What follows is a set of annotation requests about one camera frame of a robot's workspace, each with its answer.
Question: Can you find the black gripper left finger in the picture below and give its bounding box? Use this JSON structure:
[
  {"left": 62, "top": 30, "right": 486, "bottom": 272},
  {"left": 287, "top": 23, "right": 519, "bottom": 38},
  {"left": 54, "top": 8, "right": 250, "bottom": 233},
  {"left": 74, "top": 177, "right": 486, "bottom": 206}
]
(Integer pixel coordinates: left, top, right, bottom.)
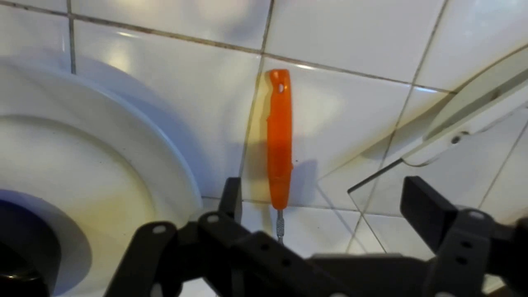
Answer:
[{"left": 217, "top": 177, "right": 242, "bottom": 223}]

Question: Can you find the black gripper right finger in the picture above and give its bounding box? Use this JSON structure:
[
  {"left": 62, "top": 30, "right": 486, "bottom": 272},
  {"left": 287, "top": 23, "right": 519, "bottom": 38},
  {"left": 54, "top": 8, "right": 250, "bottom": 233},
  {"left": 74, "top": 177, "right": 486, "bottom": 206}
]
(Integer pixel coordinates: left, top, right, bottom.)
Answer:
[{"left": 399, "top": 177, "right": 456, "bottom": 253}]

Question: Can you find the orange handled fish slice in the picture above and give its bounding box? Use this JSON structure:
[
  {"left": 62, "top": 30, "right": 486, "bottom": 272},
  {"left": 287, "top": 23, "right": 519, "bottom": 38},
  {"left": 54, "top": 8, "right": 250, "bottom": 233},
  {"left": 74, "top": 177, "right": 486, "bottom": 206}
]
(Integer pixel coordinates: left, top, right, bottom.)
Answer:
[{"left": 265, "top": 69, "right": 291, "bottom": 243}]

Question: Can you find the white plate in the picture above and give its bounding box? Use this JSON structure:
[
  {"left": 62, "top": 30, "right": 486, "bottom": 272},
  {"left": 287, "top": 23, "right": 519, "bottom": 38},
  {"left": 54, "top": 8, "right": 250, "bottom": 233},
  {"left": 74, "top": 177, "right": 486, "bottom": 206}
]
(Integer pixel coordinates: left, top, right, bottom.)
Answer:
[{"left": 0, "top": 59, "right": 201, "bottom": 297}]

